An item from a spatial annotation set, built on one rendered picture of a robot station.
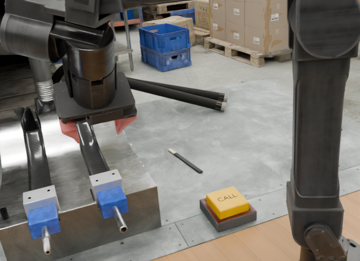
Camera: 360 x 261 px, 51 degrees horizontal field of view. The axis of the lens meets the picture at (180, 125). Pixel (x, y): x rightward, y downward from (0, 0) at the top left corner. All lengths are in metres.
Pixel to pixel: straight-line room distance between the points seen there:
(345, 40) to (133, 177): 0.44
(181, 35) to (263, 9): 0.93
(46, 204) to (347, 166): 0.63
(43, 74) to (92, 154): 0.55
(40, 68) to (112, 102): 0.80
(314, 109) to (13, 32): 0.36
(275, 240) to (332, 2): 0.43
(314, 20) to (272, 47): 4.05
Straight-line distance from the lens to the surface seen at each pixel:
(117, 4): 0.43
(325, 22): 0.41
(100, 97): 0.51
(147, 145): 1.00
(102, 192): 0.65
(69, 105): 0.53
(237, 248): 0.68
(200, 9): 5.99
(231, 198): 0.72
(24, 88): 1.69
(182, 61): 4.49
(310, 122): 0.47
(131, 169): 0.73
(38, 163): 0.84
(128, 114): 0.54
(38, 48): 0.48
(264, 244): 0.69
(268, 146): 0.98
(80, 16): 0.44
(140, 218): 0.70
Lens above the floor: 1.26
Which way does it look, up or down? 25 degrees down
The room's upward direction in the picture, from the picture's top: 4 degrees counter-clockwise
